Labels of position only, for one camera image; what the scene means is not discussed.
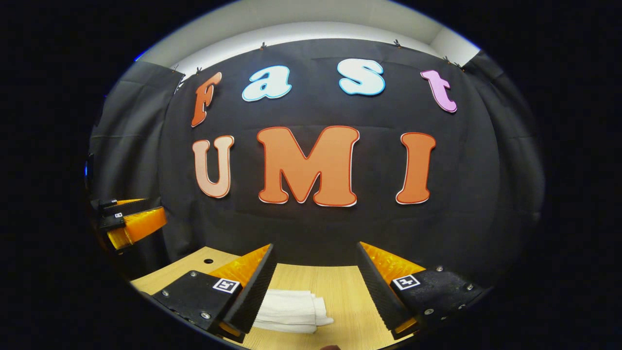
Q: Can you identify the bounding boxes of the white jeans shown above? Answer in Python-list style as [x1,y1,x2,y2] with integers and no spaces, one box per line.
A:
[253,290,334,334]

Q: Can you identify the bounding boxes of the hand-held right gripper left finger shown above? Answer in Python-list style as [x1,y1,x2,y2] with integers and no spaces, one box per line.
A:
[152,244,276,341]

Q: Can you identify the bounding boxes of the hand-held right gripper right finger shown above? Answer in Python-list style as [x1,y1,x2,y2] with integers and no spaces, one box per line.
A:
[357,242,489,340]

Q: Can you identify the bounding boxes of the black backdrop cloth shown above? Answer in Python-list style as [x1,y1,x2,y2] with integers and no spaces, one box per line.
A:
[90,39,544,287]

